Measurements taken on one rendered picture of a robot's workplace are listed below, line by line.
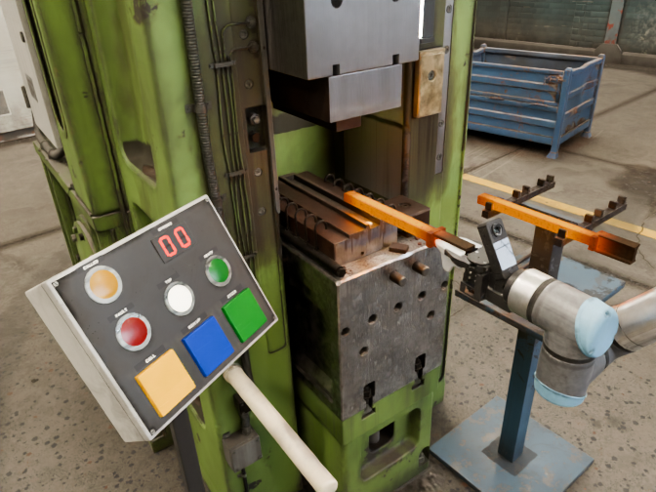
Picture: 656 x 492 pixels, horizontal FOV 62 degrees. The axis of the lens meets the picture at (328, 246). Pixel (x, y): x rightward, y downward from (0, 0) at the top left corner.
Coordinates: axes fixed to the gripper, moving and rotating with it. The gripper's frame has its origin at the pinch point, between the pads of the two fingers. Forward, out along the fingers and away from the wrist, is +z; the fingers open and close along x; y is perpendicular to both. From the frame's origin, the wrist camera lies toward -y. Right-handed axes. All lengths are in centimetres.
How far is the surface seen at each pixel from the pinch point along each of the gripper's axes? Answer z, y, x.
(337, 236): 25.2, 7.1, -9.5
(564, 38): 430, 83, 710
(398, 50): 23.1, -34.3, 6.5
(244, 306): 7.4, 2.5, -43.5
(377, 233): 22.6, 8.6, 0.9
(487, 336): 52, 106, 94
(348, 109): 23.0, -23.9, -7.5
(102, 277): 7, -12, -66
